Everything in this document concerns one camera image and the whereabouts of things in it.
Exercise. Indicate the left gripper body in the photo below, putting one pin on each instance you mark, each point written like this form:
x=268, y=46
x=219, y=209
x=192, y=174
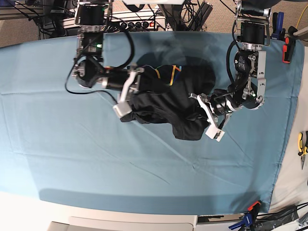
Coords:
x=223, y=105

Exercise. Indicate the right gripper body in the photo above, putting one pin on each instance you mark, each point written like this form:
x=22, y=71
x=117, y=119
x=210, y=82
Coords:
x=113, y=79

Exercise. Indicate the black T-shirt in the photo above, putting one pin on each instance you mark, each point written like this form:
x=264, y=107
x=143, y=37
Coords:
x=164, y=97

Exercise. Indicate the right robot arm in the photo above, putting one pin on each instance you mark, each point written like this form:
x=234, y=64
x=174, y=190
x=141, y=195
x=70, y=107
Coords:
x=95, y=18

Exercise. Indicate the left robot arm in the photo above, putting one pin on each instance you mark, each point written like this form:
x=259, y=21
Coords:
x=245, y=65

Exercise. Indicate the black power strip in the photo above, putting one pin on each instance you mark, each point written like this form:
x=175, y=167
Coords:
x=138, y=26

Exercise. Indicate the orange black clamp top right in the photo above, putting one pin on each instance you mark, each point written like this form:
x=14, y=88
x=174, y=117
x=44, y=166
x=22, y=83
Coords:
x=288, y=50

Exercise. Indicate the blue table cloth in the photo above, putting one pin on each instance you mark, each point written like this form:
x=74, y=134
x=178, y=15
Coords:
x=73, y=149

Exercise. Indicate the blue black clamp top right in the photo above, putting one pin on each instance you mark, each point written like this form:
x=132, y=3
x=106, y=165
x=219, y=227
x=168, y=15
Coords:
x=277, y=26

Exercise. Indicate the blue orange clamp bottom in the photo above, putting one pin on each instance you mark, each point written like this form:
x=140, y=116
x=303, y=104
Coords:
x=249, y=218

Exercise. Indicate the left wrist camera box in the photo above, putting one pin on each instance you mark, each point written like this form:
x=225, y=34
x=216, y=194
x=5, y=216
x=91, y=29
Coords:
x=214, y=133

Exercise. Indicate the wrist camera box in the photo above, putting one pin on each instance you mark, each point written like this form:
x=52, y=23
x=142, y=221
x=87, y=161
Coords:
x=122, y=109
x=214, y=133

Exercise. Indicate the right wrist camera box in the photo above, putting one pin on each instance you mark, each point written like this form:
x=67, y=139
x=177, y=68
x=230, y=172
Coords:
x=122, y=109

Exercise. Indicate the yellow handled pliers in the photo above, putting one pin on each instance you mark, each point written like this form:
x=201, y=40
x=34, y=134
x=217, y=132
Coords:
x=302, y=148

